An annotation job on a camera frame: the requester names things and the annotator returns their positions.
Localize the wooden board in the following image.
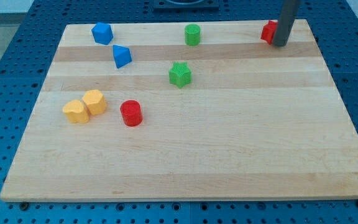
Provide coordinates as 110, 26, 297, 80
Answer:
0, 19, 358, 202

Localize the green star block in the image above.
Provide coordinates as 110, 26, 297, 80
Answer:
169, 62, 191, 88

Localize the red cylinder block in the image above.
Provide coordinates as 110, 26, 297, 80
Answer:
120, 100, 143, 126

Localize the blue triangle block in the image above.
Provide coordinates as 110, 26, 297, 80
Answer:
112, 45, 132, 68

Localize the green cylinder block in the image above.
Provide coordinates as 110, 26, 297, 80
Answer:
185, 24, 201, 46

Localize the yellow hexagon block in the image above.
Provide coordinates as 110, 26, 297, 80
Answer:
82, 90, 108, 115

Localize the yellow heart block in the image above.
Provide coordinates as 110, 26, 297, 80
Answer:
62, 100, 90, 124

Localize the red star block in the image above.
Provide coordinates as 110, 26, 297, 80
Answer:
260, 20, 278, 45

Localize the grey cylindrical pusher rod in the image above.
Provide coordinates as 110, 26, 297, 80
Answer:
272, 0, 301, 47

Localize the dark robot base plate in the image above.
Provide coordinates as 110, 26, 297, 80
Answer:
151, 0, 219, 11

